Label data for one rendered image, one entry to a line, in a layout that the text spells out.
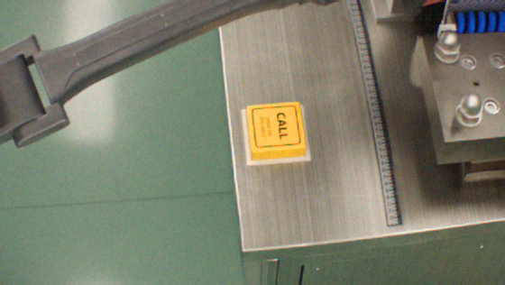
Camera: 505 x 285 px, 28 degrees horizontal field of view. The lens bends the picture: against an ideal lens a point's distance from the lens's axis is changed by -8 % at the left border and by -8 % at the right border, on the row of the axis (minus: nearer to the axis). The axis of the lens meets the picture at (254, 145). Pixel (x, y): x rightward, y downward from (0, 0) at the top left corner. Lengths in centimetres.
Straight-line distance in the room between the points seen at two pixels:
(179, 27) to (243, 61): 34
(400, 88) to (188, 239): 98
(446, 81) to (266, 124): 25
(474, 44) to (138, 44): 47
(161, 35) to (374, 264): 49
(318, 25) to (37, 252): 107
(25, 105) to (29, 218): 128
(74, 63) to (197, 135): 133
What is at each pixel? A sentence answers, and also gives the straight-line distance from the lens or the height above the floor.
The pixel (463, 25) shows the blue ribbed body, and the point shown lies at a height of 104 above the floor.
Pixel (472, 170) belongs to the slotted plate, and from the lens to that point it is 142.
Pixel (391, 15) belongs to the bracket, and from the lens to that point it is 154.
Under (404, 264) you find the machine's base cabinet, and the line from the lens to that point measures 150.
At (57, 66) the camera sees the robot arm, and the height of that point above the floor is 120.
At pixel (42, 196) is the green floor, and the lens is 243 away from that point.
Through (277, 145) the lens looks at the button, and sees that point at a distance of 139.
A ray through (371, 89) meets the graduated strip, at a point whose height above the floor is 90.
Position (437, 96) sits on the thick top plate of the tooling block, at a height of 103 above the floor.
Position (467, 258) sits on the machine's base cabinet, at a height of 77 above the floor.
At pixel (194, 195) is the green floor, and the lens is 239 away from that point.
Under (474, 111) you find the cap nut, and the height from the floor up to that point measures 106.
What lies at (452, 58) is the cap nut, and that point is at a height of 104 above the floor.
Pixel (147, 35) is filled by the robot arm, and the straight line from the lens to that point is 116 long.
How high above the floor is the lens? 215
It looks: 62 degrees down
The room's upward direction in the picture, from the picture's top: 1 degrees clockwise
